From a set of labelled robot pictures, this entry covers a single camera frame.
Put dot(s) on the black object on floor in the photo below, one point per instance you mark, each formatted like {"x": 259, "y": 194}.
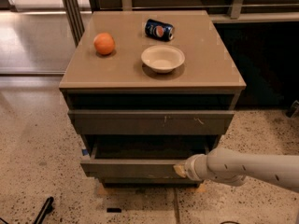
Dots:
{"x": 46, "y": 209}

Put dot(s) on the black tape mark on floor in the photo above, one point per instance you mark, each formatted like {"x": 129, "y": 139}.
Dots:
{"x": 113, "y": 210}

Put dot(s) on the grey top drawer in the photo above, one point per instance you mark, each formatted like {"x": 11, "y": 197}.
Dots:
{"x": 108, "y": 122}

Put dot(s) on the dark object at right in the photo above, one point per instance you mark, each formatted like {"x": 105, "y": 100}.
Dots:
{"x": 292, "y": 109}

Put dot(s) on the grey drawer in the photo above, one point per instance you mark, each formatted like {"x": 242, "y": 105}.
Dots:
{"x": 108, "y": 122}
{"x": 143, "y": 157}
{"x": 148, "y": 181}

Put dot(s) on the yellow foam covered gripper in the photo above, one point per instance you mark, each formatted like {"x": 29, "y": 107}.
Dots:
{"x": 191, "y": 167}

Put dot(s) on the blue tape piece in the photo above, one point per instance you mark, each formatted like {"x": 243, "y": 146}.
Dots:
{"x": 85, "y": 152}

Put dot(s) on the orange fruit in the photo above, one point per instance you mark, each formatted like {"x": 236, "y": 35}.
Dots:
{"x": 104, "y": 43}

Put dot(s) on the blue pepsi can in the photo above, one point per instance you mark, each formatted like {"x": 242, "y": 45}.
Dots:
{"x": 159, "y": 30}

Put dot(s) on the white paper bowl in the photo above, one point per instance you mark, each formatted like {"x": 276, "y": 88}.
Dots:
{"x": 162, "y": 58}

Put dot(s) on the grey drawer cabinet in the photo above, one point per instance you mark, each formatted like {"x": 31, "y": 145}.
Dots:
{"x": 208, "y": 79}

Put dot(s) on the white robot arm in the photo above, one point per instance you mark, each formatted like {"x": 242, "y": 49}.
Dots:
{"x": 230, "y": 167}

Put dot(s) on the metal railing frame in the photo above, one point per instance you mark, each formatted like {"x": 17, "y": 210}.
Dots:
{"x": 220, "y": 11}

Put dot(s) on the grey bottom drawer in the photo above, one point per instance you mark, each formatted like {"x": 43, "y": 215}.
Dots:
{"x": 148, "y": 181}

